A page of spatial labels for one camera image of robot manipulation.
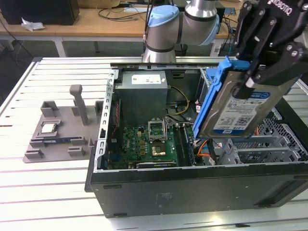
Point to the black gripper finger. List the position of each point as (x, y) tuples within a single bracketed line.
[(284, 65), (245, 31)]

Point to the hard disk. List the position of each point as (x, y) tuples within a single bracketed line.
[(240, 115)]

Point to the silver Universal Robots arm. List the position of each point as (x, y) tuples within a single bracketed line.
[(163, 31)]

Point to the grey metal disk bay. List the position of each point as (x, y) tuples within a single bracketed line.
[(204, 79)]

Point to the grey power supply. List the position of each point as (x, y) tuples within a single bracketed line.
[(142, 101)]

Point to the black RAM slot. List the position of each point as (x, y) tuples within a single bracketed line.
[(189, 149), (178, 144)]

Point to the CPU socket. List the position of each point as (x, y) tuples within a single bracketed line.
[(158, 150)]

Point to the black PC case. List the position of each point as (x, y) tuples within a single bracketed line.
[(192, 192)]

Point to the green motherboard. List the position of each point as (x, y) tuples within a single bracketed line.
[(134, 144)]

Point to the wooden desk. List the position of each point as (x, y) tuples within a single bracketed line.
[(72, 26)]

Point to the grey parts rack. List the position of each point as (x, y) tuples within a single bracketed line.
[(67, 120)]

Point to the large black box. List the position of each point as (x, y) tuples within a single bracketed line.
[(38, 12)]

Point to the blue RAM stick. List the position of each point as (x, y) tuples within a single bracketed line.
[(62, 140)]

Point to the crumpled white paper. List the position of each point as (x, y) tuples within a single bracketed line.
[(32, 25)]

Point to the silver CPU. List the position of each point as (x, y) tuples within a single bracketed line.
[(48, 128)]

